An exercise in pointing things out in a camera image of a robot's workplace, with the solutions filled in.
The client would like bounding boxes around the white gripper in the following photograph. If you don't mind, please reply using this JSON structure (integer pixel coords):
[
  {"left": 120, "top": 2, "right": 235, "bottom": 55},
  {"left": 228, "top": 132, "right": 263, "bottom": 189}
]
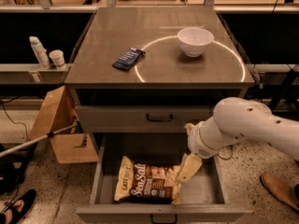
[{"left": 177, "top": 122, "right": 219, "bottom": 183}]

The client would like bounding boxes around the brown Late July chip bag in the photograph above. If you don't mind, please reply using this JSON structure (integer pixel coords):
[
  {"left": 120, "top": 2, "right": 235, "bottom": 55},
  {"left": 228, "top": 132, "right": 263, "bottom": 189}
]
[{"left": 114, "top": 156, "right": 181, "bottom": 204}]

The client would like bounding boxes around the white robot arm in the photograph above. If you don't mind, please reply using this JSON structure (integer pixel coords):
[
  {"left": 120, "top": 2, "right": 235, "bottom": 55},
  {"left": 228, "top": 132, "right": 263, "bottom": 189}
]
[{"left": 177, "top": 97, "right": 299, "bottom": 183}]

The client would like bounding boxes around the open grey middle drawer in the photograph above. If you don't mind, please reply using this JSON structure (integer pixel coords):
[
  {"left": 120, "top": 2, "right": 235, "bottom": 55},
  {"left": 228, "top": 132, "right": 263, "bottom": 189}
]
[{"left": 77, "top": 133, "right": 247, "bottom": 224}]

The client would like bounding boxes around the grey drawer cabinet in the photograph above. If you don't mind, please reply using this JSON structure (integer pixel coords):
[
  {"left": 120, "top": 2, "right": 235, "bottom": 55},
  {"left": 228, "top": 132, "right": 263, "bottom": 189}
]
[{"left": 64, "top": 6, "right": 255, "bottom": 151}]

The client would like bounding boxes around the closed grey top drawer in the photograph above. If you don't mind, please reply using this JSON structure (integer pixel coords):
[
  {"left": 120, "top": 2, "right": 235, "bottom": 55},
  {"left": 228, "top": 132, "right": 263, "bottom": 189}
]
[{"left": 75, "top": 105, "right": 212, "bottom": 133}]

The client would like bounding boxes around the white ceramic bowl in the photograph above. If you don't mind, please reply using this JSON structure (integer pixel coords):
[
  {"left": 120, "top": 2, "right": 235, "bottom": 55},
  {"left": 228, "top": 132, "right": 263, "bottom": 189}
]
[{"left": 178, "top": 27, "right": 214, "bottom": 57}]

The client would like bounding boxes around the dark blue snack bar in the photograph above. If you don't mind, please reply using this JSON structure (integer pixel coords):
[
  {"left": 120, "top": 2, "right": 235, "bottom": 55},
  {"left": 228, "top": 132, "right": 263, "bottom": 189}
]
[{"left": 112, "top": 48, "right": 145, "bottom": 71}]

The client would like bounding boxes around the tan leather shoe near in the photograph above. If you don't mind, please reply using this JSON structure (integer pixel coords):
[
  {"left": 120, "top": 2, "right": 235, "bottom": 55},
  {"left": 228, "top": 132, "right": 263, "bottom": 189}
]
[{"left": 260, "top": 173, "right": 299, "bottom": 214}]

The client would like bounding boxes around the cardboard box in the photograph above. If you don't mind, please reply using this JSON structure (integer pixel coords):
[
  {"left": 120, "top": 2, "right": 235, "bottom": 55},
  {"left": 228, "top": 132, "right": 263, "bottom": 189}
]
[{"left": 29, "top": 86, "right": 98, "bottom": 163}]

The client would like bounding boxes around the white stick with black band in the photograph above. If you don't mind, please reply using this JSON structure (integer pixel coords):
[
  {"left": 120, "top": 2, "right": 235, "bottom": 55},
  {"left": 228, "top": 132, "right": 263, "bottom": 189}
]
[{"left": 0, "top": 124, "right": 78, "bottom": 158}]

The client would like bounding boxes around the white spray bottle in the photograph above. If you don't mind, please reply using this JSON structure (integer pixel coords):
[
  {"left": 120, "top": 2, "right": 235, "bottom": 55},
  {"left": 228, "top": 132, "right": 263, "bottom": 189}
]
[{"left": 29, "top": 36, "right": 50, "bottom": 69}]

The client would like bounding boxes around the black slip-on shoe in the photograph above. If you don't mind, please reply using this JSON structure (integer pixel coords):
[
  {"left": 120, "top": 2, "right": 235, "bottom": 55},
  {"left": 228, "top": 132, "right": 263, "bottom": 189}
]
[{"left": 0, "top": 189, "right": 36, "bottom": 224}]

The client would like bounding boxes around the black power cable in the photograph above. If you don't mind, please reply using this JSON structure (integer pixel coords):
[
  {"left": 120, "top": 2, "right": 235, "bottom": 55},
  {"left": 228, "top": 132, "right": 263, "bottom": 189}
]
[{"left": 217, "top": 145, "right": 235, "bottom": 161}]

